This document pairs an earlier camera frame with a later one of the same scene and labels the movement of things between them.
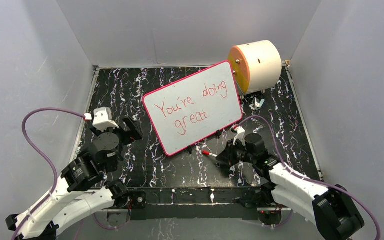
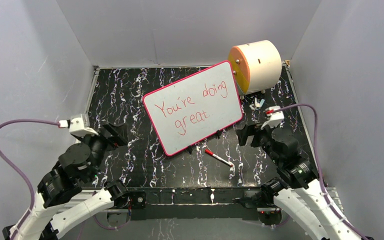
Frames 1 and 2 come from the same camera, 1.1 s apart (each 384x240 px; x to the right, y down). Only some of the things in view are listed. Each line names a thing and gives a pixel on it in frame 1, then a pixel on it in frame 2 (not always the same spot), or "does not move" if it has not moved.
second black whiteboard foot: [218, 134] does not move
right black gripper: [227, 156] -> [250, 130]
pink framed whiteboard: [190, 110] does not move
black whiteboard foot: [189, 149] does not move
